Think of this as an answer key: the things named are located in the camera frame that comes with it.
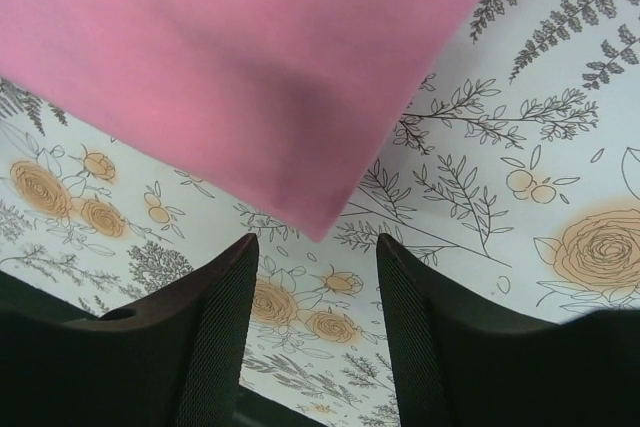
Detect floral table cloth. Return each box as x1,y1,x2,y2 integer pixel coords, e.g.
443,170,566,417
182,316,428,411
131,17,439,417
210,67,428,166
1,0,639,426

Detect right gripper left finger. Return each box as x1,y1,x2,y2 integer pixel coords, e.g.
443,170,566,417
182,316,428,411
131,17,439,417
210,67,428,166
1,234,259,426

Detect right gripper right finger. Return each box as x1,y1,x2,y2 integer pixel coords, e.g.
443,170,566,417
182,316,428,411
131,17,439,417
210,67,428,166
376,234,639,426

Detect pink t shirt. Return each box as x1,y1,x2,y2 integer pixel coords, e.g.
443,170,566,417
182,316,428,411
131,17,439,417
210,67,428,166
1,0,478,240

